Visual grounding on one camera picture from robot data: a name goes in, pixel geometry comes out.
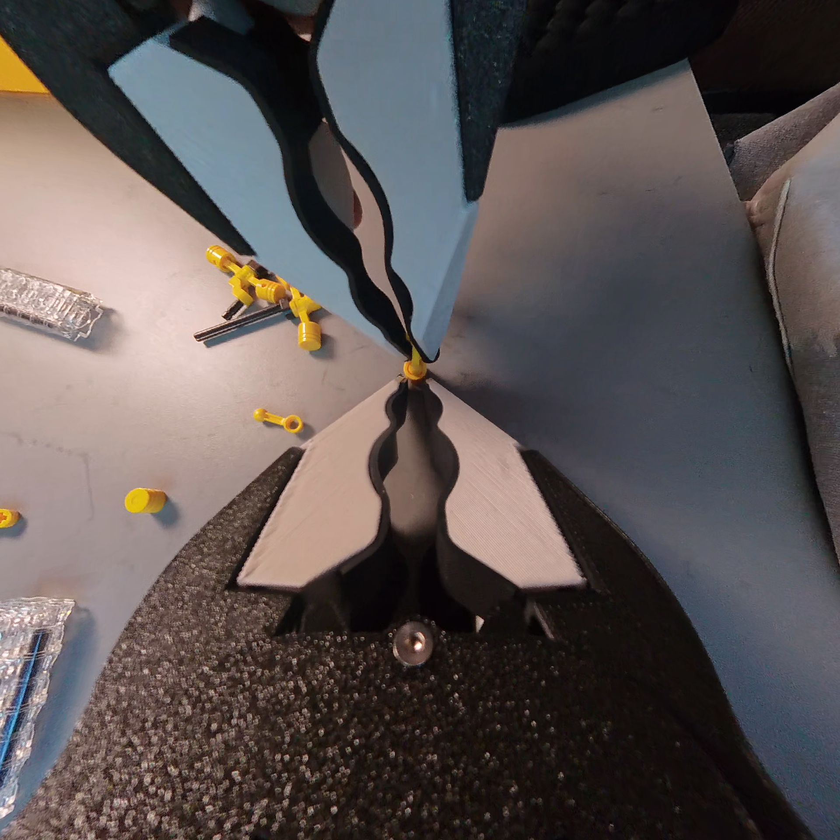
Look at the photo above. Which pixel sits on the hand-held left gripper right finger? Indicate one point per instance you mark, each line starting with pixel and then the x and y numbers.
pixel 512 518

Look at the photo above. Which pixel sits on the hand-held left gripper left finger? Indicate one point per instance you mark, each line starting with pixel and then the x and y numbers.
pixel 315 518

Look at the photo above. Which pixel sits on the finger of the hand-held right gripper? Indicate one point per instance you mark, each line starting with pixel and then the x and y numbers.
pixel 216 164
pixel 407 131

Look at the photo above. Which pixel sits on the yellow piston crank assembly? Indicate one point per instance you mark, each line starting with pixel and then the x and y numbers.
pixel 239 283
pixel 308 336

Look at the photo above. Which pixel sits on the yellow connecting rod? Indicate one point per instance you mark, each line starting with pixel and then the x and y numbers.
pixel 415 354
pixel 275 418

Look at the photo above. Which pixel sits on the grey desk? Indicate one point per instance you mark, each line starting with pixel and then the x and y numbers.
pixel 590 328

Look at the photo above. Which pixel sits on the person's right hand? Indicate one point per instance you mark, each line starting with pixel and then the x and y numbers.
pixel 334 177

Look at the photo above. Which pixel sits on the yellow storage bin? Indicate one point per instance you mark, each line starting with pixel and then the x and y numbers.
pixel 16 79

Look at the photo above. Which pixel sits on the clear plastic building piece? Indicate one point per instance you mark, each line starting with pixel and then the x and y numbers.
pixel 26 656
pixel 46 302

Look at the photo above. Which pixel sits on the yellow piston with cross mark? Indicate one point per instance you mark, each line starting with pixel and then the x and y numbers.
pixel 8 518

